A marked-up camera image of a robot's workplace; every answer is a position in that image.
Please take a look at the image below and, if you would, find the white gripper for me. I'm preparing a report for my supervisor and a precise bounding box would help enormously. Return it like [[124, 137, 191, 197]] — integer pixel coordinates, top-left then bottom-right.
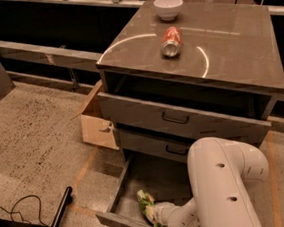
[[145, 202, 176, 226]]

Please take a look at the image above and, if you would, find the green rice chip bag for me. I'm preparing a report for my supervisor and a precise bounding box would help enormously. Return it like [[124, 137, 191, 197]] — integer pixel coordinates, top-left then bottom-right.
[[137, 190, 165, 227]]

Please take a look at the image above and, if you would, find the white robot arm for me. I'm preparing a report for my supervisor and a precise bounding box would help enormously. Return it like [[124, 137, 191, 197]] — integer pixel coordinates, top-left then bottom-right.
[[137, 137, 269, 227]]

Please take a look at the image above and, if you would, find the open bottom grey drawer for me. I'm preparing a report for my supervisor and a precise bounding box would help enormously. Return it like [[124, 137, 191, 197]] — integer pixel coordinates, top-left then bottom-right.
[[96, 153, 192, 227]]

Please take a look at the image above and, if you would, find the middle grey drawer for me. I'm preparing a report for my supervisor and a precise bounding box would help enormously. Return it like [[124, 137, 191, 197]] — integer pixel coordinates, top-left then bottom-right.
[[114, 128, 194, 163]]

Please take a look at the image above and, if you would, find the top grey drawer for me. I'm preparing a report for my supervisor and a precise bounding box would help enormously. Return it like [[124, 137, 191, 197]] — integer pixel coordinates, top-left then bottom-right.
[[97, 75, 274, 167]]

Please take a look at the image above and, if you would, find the grey drawer cabinet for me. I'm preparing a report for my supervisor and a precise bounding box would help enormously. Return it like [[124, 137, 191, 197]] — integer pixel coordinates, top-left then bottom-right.
[[89, 0, 284, 189]]

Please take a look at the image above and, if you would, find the cardboard box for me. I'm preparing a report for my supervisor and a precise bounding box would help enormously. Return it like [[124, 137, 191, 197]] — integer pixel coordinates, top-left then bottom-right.
[[68, 78, 120, 155]]

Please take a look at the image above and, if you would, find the red soda can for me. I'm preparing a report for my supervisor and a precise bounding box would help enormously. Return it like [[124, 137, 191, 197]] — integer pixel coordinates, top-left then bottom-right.
[[161, 26, 182, 58]]

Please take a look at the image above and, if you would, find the white ceramic bowl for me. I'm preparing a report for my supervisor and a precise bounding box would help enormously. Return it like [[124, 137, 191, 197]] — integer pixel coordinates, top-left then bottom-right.
[[153, 0, 184, 21]]

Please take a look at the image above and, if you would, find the grey metal rail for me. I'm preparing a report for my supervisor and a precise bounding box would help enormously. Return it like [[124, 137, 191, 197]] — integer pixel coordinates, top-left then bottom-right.
[[0, 40, 101, 72]]

